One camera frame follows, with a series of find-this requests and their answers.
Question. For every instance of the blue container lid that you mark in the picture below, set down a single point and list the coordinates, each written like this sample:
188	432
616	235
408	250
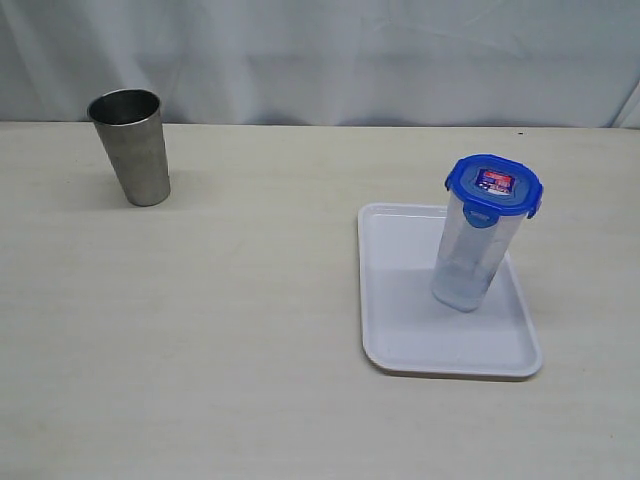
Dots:
492	187

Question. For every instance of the white backdrop cloth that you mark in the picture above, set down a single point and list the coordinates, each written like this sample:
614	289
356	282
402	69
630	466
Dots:
436	63

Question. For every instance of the stainless steel cup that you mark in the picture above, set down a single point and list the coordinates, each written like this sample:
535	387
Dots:
129	125

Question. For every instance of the clear plastic container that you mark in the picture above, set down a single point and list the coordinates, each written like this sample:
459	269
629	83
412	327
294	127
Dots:
470	252

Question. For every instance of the white plastic tray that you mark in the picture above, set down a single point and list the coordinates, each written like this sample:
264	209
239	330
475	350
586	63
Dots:
406	331

